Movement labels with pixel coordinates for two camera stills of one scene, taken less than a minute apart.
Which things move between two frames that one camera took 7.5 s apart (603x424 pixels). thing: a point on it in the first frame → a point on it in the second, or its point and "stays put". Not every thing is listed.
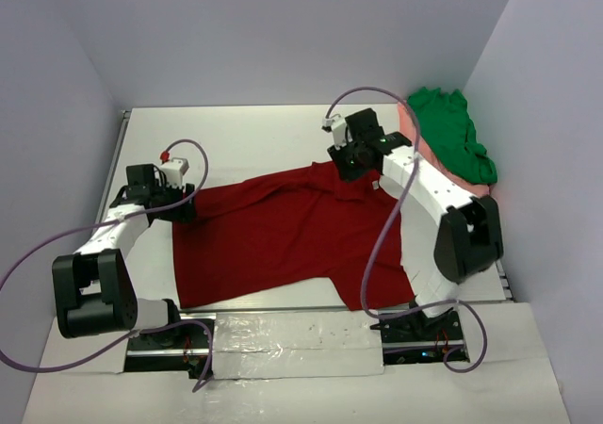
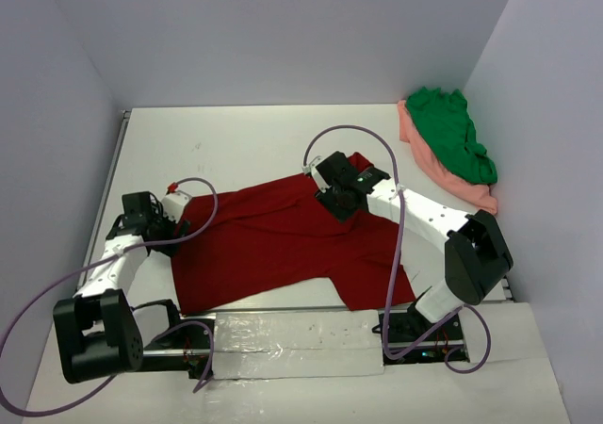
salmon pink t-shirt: [426, 153] stays put
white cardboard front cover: [311, 367] stays put
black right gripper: [343, 161] → [331, 171]
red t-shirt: [291, 231] stays put
